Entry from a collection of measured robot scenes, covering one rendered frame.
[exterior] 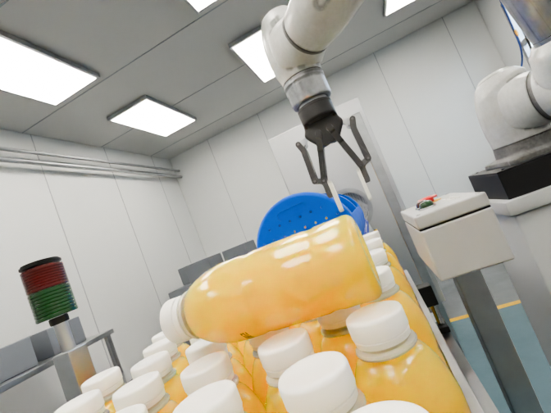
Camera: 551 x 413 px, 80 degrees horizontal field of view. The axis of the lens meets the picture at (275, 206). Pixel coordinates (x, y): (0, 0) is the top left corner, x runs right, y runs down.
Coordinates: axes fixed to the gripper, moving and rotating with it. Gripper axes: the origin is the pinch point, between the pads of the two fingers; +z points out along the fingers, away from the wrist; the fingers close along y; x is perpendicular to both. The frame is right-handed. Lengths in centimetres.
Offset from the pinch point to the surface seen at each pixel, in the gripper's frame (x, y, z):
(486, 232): 18.5, -15.5, 12.8
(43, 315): 29, 51, 0
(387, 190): -158, -16, 4
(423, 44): -524, -181, -194
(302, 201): -15.5, 12.9, -2.9
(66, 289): 26, 49, -2
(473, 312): 10.5, -10.9, 26.0
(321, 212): -15.5, 9.6, 1.5
